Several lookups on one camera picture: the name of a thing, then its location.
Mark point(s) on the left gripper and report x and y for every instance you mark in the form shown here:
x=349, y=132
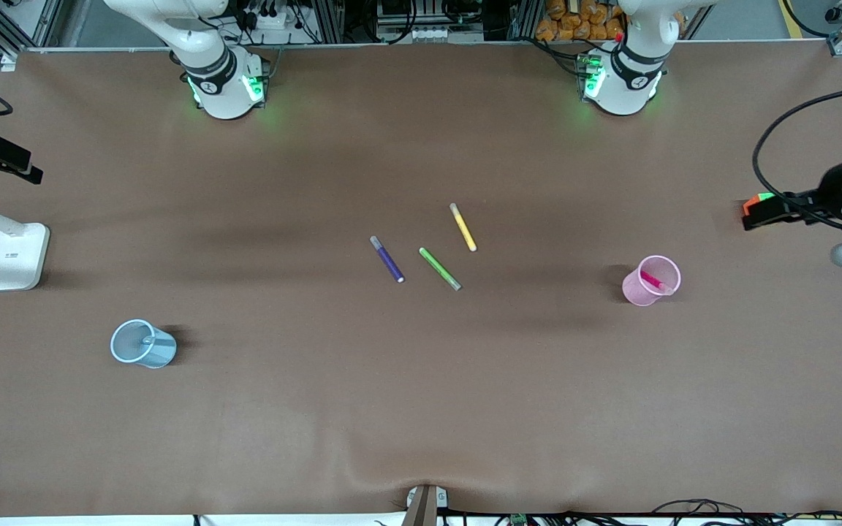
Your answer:
x=835, y=184

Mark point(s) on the pink marker pen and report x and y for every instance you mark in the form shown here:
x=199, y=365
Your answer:
x=655, y=281

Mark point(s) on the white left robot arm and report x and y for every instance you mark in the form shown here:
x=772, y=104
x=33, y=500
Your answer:
x=633, y=80

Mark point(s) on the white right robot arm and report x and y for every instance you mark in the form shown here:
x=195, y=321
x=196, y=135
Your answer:
x=220, y=88

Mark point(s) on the colourful puzzle cube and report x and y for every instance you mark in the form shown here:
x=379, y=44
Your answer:
x=751, y=207

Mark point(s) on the pink mesh cup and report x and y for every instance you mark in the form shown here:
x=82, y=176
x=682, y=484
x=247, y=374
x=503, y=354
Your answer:
x=636, y=294

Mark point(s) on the light blue mesh cup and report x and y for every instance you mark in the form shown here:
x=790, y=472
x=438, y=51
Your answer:
x=161, y=354

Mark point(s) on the orange snack bag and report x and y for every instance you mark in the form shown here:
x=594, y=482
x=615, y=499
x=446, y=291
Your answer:
x=560, y=25

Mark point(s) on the white power strip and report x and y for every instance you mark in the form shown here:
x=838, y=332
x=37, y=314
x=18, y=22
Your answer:
x=267, y=20

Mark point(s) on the yellow marker pen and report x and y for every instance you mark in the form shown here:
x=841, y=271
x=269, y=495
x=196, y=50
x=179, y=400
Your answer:
x=463, y=228

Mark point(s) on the green marker pen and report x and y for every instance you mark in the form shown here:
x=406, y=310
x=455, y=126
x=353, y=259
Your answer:
x=439, y=268

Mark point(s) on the long white socket strip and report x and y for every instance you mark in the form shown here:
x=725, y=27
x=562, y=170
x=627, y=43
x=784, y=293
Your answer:
x=435, y=33

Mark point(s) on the purple marker pen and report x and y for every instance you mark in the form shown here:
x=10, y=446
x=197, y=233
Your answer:
x=387, y=260

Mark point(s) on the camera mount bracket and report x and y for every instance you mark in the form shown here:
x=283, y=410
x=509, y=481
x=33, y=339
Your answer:
x=423, y=505

